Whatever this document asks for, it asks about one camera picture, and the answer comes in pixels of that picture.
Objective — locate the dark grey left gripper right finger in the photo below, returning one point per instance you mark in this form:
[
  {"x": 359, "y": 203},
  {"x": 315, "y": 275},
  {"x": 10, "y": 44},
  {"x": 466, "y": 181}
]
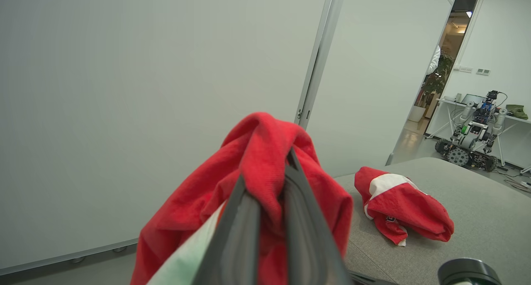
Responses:
[{"x": 309, "y": 235}]

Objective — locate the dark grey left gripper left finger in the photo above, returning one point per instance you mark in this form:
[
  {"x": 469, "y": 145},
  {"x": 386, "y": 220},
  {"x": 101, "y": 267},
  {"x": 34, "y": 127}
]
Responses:
[{"x": 232, "y": 243}]

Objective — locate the red white-striped garment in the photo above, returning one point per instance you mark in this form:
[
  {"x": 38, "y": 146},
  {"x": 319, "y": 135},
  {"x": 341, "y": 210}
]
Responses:
[
  {"x": 257, "y": 152},
  {"x": 402, "y": 206}
]

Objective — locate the grey fabric sofa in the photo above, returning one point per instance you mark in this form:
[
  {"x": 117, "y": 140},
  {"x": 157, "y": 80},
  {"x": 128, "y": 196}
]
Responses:
[{"x": 477, "y": 218}]

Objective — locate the small partition glide foot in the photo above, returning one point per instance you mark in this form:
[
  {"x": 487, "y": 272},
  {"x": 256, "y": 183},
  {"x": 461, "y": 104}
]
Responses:
[
  {"x": 119, "y": 248},
  {"x": 77, "y": 259}
]

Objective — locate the white plant pot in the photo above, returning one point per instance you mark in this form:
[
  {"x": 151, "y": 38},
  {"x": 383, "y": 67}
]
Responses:
[{"x": 416, "y": 114}]

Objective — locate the wheeled robot with grey arms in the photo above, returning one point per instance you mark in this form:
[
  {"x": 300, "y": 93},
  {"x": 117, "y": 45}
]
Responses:
[{"x": 473, "y": 135}]

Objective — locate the green potted plant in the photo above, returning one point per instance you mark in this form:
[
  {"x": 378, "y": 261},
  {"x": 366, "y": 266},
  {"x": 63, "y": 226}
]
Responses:
[{"x": 437, "y": 77}]

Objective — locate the person in white shirt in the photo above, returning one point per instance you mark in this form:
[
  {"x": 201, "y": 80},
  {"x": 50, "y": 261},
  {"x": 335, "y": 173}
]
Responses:
[{"x": 433, "y": 61}]

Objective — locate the white long table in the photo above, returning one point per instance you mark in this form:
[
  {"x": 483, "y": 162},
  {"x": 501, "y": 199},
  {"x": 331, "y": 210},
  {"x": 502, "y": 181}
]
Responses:
[{"x": 520, "y": 121}]

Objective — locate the olive green bag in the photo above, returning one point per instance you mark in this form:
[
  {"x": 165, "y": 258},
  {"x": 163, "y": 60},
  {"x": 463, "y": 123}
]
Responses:
[{"x": 517, "y": 111}]

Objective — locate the grey partition bottom rail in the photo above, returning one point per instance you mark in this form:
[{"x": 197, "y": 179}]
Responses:
[{"x": 62, "y": 256}]

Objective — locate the grey partition double post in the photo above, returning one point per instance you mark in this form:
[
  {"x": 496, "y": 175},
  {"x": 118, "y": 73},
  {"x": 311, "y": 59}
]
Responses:
[{"x": 319, "y": 57}]

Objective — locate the white wall switch plate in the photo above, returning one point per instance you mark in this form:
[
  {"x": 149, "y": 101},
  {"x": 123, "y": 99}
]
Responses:
[{"x": 466, "y": 69}]

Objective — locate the grey wall switch plate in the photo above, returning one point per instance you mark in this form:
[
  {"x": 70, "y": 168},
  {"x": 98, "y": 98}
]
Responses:
[{"x": 483, "y": 71}]

